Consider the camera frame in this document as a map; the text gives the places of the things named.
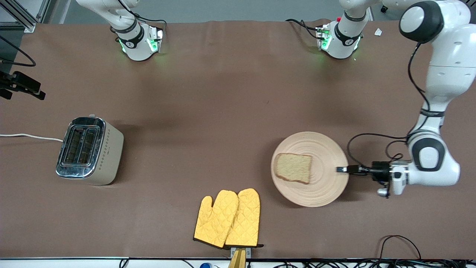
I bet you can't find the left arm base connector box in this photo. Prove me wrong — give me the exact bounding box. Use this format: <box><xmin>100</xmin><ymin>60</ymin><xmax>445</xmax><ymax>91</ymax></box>
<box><xmin>316</xmin><ymin>24</ymin><xmax>331</xmax><ymax>51</ymax></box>

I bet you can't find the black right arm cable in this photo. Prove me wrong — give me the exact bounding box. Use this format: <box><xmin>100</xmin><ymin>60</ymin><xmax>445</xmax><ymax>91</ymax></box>
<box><xmin>0</xmin><ymin>35</ymin><xmax>36</xmax><ymax>67</ymax></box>

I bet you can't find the brown toast slice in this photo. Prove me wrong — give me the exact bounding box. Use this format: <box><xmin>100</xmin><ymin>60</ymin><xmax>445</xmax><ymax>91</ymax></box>
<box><xmin>275</xmin><ymin>153</ymin><xmax>313</xmax><ymax>184</ymax></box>

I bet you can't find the black cable bundle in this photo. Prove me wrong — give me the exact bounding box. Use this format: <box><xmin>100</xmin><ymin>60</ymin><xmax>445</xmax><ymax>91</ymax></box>
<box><xmin>275</xmin><ymin>235</ymin><xmax>476</xmax><ymax>268</ymax></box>

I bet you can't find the brown table cover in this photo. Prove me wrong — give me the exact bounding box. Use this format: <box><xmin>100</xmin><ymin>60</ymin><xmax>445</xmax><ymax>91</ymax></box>
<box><xmin>0</xmin><ymin>19</ymin><xmax>476</xmax><ymax>259</ymax></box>

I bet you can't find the yellow quilted oven mitt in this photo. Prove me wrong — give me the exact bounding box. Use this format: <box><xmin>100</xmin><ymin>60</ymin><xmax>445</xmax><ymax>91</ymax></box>
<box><xmin>193</xmin><ymin>190</ymin><xmax>239</xmax><ymax>249</ymax></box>
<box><xmin>225</xmin><ymin>188</ymin><xmax>264</xmax><ymax>248</ymax></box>

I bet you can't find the silver beige toaster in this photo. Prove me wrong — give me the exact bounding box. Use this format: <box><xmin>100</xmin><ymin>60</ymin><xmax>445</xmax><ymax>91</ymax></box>
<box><xmin>56</xmin><ymin>114</ymin><xmax>124</xmax><ymax>186</ymax></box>

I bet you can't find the white toaster power cable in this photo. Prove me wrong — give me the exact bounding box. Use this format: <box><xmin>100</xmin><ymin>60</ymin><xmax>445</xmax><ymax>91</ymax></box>
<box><xmin>0</xmin><ymin>133</ymin><xmax>64</xmax><ymax>142</ymax></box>

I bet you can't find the round wooden plate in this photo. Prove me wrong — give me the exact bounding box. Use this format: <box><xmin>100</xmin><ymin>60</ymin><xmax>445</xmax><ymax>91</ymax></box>
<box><xmin>271</xmin><ymin>131</ymin><xmax>349</xmax><ymax>207</ymax></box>

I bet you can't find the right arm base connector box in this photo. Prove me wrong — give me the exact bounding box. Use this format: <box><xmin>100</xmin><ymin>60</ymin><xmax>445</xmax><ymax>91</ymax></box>
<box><xmin>147</xmin><ymin>25</ymin><xmax>165</xmax><ymax>52</ymax></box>

